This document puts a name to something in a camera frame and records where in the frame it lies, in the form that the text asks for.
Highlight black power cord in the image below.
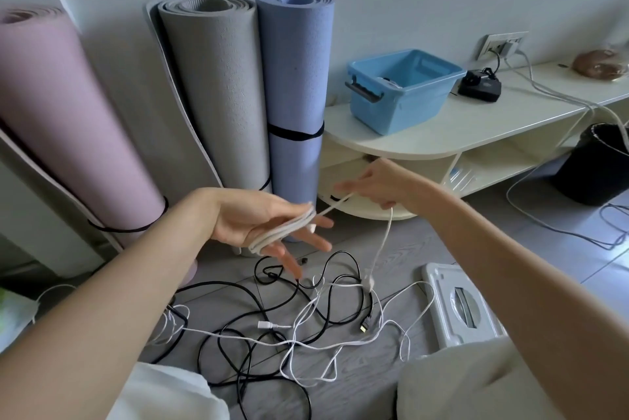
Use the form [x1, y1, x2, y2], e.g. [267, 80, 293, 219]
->
[484, 47, 503, 79]

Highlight person's right forearm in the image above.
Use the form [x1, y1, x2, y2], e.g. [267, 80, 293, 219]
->
[408, 178, 629, 420]

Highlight thick white power cable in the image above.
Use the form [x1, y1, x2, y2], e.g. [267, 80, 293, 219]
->
[505, 47, 629, 251]

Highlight thin white charging cable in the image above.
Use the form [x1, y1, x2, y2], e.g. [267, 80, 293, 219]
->
[248, 191, 438, 388]

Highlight black cable with flat plug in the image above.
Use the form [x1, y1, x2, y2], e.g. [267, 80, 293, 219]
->
[253, 251, 374, 337]

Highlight white and green bag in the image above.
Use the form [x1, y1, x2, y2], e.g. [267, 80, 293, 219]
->
[0, 286, 41, 353]

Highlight person's right hand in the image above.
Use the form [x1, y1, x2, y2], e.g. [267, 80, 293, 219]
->
[334, 158, 434, 212]

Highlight long black cable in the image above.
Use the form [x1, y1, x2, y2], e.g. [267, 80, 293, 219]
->
[147, 280, 315, 420]

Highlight black elastic mat strap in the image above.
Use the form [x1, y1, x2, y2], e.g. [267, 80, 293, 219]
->
[267, 121, 325, 142]

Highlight white wall socket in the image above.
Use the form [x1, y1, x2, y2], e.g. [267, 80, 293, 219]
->
[476, 31, 530, 61]

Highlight person's right leg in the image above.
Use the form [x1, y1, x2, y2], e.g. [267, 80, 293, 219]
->
[395, 336, 566, 420]

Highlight black waste bin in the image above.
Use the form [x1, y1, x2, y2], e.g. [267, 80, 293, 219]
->
[554, 123, 629, 207]

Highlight small black device box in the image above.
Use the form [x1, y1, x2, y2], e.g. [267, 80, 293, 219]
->
[458, 69, 504, 102]

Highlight grey rolled yoga mat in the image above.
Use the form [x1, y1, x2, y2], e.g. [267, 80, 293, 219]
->
[144, 0, 272, 192]

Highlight white cable with plug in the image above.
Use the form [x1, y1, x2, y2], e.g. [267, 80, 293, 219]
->
[147, 304, 340, 352]

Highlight person's left hand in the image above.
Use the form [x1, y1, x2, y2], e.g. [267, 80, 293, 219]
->
[197, 187, 335, 281]

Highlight blue plastic basket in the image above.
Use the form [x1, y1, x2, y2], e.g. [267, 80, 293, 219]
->
[345, 49, 467, 136]

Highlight thin black looped cable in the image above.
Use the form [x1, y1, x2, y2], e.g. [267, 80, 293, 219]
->
[599, 203, 629, 249]

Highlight person's left forearm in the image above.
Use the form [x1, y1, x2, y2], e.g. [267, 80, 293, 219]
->
[0, 188, 219, 420]

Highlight blue rolled yoga mat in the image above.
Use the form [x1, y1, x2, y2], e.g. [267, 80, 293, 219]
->
[256, 0, 335, 244]

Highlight person's left leg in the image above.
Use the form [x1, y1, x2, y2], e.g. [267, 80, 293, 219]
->
[107, 362, 232, 420]

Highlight pink rolled yoga mat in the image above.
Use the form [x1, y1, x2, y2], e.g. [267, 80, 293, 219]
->
[0, 6, 198, 288]

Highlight person's leg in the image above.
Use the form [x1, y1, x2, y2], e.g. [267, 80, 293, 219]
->
[107, 362, 232, 420]
[395, 336, 566, 420]

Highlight cream low shelf unit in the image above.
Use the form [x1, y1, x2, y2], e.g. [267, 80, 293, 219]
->
[317, 54, 629, 220]

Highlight brown item in clear bag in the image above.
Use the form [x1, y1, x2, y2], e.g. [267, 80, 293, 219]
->
[572, 48, 629, 82]

